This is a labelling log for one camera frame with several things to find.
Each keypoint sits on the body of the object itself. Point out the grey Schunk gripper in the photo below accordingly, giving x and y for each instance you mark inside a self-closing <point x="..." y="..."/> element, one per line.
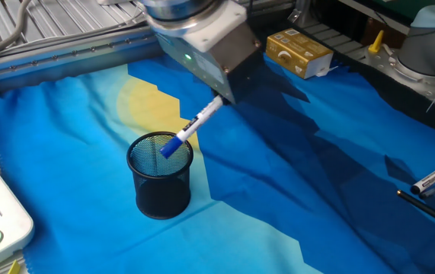
<point x="217" y="68"/>

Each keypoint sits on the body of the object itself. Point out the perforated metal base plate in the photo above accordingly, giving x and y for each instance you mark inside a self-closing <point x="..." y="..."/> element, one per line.
<point x="392" y="72"/>

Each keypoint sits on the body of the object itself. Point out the yellow cardboard box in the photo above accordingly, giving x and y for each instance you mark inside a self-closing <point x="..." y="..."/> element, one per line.
<point x="297" y="53"/>

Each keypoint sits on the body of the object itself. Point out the yellow plastic clamp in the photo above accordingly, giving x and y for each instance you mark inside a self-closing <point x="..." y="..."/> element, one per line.
<point x="376" y="43"/>

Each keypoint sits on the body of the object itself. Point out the black and gold pen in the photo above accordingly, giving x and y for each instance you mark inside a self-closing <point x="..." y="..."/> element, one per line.
<point x="426" y="209"/>

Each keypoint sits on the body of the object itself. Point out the black mesh pen holder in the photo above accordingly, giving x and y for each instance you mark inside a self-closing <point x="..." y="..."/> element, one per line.
<point x="160" y="198"/>

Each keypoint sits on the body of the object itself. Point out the grey aluminium rail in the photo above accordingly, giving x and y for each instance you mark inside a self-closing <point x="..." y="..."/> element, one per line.
<point x="68" y="57"/>

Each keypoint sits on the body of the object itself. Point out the blue mountain print cloth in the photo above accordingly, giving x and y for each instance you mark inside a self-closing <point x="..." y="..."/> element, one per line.
<point x="278" y="190"/>

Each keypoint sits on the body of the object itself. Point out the blue-capped white marker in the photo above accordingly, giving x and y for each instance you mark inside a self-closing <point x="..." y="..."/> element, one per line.
<point x="194" y="125"/>

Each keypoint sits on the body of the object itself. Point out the brown box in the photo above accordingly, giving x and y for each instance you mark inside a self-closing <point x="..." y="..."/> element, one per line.
<point x="381" y="32"/>

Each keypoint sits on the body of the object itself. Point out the silver force sensor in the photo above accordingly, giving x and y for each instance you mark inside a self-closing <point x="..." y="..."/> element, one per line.
<point x="179" y="9"/>

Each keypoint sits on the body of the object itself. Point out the white adapter plate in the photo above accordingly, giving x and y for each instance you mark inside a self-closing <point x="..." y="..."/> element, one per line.
<point x="217" y="34"/>

